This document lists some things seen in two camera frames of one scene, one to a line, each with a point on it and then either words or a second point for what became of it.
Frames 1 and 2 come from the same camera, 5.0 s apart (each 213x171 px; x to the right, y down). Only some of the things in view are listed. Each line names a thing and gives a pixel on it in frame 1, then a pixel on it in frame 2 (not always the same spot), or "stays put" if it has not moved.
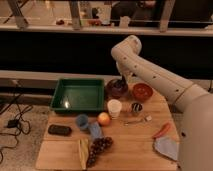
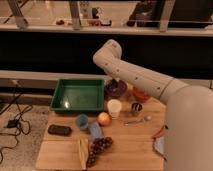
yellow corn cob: x=84 y=152 stays put
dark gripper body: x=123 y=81 to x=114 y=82
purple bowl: x=116 y=89 stays put
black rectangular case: x=60 y=130 stays put
